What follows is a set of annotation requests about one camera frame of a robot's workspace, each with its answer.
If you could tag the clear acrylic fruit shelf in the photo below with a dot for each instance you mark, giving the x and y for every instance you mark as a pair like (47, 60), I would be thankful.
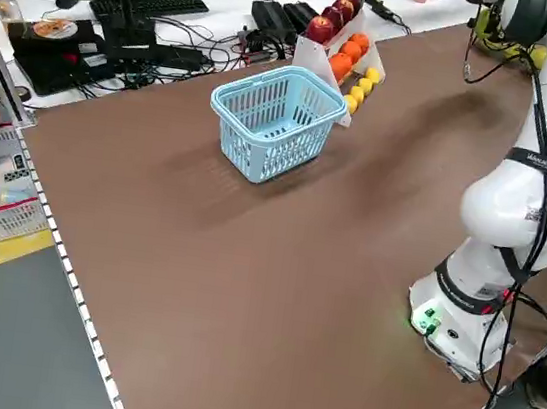
(317, 66)

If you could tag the light blue plastic basket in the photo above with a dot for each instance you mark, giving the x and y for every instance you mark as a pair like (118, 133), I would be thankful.
(268, 137)

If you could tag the black power strip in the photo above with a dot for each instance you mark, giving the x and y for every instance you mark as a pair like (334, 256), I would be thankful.
(382, 6)

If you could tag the orange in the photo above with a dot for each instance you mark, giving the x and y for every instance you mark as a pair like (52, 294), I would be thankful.
(339, 67)
(350, 52)
(360, 40)

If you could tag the greenish yellow lemon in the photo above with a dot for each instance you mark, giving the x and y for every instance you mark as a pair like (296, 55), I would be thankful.
(365, 84)

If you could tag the black power adapter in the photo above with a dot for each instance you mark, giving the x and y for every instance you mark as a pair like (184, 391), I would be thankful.
(273, 18)
(301, 14)

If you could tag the black keyboard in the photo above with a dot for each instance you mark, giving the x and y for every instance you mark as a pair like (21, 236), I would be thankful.
(169, 4)

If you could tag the orange printed disc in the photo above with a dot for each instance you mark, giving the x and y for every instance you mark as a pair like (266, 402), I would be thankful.
(52, 28)

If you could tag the black flat case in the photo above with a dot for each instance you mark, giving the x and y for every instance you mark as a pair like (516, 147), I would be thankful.
(44, 68)

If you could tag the dark tape roll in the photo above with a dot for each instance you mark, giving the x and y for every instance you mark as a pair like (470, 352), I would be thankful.
(21, 93)

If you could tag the yellow sheet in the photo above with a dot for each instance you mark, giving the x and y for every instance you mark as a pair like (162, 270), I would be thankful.
(21, 247)

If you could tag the white plastic crate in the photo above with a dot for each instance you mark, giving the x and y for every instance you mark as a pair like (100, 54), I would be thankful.
(8, 225)

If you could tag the aluminium frame post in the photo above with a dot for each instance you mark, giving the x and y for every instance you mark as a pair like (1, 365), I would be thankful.
(4, 65)

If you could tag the aluminium table edge rail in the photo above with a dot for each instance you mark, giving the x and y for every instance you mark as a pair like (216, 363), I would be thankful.
(69, 266)

